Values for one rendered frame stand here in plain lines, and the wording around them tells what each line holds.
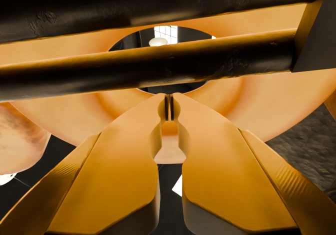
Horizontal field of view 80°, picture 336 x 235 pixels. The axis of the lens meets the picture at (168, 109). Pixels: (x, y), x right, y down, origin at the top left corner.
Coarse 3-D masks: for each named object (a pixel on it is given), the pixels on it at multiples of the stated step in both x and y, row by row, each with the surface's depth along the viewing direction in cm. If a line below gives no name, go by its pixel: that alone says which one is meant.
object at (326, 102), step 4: (332, 92) 10; (328, 96) 10; (332, 96) 10; (328, 100) 10; (332, 100) 10; (328, 104) 10; (332, 104) 10; (328, 108) 10; (332, 108) 10; (332, 112) 10; (332, 116) 10
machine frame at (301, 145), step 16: (320, 112) 41; (304, 128) 46; (320, 128) 43; (272, 144) 55; (288, 144) 52; (304, 144) 49; (320, 144) 46; (288, 160) 56; (304, 160) 52; (320, 160) 49; (320, 176) 53
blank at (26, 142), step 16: (0, 112) 10; (16, 112) 10; (0, 128) 11; (16, 128) 11; (32, 128) 12; (0, 144) 13; (16, 144) 13; (32, 144) 13; (0, 160) 14; (16, 160) 14; (32, 160) 14
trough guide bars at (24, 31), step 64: (0, 0) 4; (64, 0) 4; (128, 0) 4; (192, 0) 4; (256, 0) 4; (320, 0) 4; (64, 64) 6; (128, 64) 6; (192, 64) 6; (256, 64) 5; (320, 64) 5
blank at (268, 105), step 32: (96, 32) 7; (128, 32) 7; (224, 32) 7; (256, 32) 7; (0, 64) 8; (64, 96) 9; (96, 96) 9; (128, 96) 12; (192, 96) 13; (224, 96) 11; (256, 96) 9; (288, 96) 10; (320, 96) 10; (64, 128) 11; (96, 128) 11; (256, 128) 12; (288, 128) 12; (160, 160) 15
